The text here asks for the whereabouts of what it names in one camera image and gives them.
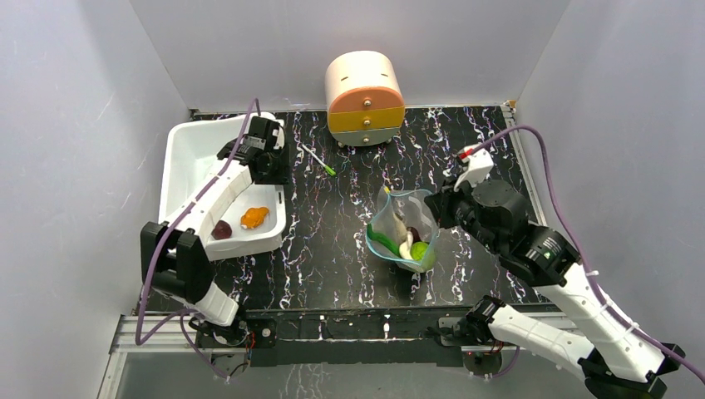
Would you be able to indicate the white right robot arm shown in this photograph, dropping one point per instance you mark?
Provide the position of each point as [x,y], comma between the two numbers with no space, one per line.
[605,352]

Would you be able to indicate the round orange drawer cabinet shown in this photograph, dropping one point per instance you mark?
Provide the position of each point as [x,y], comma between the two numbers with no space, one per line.
[365,106]

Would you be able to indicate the green toy chili pepper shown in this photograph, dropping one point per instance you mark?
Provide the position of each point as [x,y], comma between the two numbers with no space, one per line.
[382,239]

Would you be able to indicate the orange toy food piece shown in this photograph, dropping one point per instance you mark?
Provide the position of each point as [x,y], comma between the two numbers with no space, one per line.
[253,217]

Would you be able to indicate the grey toy fish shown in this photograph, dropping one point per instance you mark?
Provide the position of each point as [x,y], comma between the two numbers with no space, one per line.
[399,226]

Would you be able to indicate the white plastic bin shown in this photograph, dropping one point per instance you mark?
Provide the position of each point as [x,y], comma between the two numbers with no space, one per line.
[199,188]

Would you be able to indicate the cream toy garlic piece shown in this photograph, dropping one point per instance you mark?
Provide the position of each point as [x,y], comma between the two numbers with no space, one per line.
[405,247]

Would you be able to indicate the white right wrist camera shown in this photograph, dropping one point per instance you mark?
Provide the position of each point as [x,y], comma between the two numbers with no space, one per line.
[476,165]

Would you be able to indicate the green toy apple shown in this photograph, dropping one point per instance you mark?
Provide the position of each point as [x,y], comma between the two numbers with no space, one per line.
[423,253]

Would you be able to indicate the green white pen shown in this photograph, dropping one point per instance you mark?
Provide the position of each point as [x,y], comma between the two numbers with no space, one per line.
[329,170]

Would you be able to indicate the clear zip top bag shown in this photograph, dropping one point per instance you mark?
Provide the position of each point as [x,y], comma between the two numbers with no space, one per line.
[410,204]

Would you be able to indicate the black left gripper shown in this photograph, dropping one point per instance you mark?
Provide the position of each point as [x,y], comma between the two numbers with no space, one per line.
[282,178]

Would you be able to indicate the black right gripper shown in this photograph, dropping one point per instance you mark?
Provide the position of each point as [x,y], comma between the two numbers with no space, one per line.
[441,206]

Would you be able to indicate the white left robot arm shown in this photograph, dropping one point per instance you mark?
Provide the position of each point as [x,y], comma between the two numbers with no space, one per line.
[175,263]

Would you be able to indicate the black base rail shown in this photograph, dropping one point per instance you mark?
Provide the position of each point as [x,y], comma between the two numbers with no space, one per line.
[406,335]

